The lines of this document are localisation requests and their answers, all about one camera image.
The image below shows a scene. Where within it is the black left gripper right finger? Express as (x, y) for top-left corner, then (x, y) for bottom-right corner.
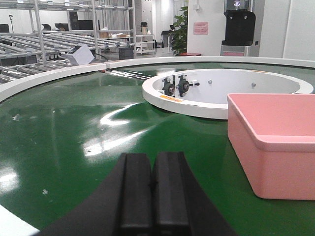
(153, 151), (237, 236)

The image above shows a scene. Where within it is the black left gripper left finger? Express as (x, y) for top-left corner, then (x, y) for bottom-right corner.
(39, 153), (153, 236)

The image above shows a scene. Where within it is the pink plastic bin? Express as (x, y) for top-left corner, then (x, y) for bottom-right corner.
(227, 93), (315, 200)

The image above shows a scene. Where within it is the white box device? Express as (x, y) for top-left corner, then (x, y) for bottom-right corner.
(62, 43), (94, 65)

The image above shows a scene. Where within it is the green potted plant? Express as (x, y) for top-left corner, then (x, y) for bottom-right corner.
(170, 6), (188, 56)

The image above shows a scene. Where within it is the metal roller rack shelving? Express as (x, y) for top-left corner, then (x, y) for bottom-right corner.
(0, 0), (135, 84)

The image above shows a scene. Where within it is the black water dispenser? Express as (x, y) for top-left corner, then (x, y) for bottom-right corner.
(220, 0), (256, 56)

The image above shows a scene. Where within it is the white inner conveyor ring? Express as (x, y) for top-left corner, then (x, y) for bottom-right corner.
(142, 68), (315, 120)

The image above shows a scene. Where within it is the black bearing mount left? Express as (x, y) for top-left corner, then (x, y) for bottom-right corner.
(162, 77), (175, 96)

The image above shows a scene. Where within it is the pink wall notice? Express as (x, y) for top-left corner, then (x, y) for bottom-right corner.
(193, 22), (209, 35)

